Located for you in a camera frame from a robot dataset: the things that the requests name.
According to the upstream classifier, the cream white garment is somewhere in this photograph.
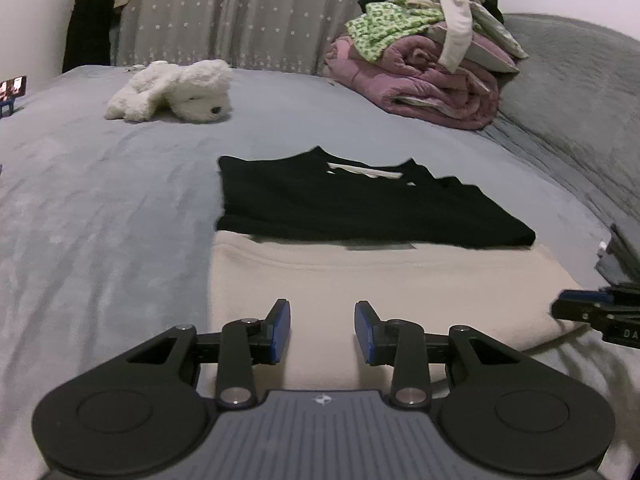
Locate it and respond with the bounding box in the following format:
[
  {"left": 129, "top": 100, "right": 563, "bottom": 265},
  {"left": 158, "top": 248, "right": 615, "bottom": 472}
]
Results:
[{"left": 433, "top": 0, "right": 484, "bottom": 73}]

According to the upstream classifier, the grey bed sheet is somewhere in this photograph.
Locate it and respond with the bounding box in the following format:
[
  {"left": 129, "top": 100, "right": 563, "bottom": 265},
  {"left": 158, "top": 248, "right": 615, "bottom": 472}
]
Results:
[{"left": 1, "top": 66, "right": 615, "bottom": 479}]

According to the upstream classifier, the white plush dog toy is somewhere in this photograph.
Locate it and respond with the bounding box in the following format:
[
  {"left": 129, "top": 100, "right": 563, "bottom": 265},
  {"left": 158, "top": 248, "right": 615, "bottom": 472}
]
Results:
[{"left": 105, "top": 60, "right": 232, "bottom": 124}]

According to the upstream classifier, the grey quilted blanket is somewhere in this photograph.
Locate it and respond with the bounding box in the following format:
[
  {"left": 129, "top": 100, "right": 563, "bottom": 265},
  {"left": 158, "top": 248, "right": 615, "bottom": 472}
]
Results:
[{"left": 481, "top": 13, "right": 639, "bottom": 226}]

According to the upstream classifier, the black and cream sweater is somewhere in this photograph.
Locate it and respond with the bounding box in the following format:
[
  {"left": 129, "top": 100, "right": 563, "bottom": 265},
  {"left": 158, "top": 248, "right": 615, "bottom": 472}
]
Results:
[{"left": 207, "top": 145, "right": 586, "bottom": 396}]

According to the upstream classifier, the green patterned cloth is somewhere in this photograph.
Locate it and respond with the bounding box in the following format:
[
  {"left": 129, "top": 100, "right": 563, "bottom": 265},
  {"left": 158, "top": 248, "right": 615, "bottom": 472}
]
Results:
[{"left": 346, "top": 0, "right": 445, "bottom": 63}]

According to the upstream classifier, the black hanging garment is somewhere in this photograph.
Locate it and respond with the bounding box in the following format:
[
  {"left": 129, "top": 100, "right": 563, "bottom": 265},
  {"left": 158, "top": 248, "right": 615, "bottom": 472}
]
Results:
[{"left": 62, "top": 0, "right": 115, "bottom": 73}]

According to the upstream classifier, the pink folded quilt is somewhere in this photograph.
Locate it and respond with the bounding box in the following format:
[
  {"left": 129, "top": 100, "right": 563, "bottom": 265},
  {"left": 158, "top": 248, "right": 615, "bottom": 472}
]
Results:
[{"left": 324, "top": 36, "right": 499, "bottom": 130}]

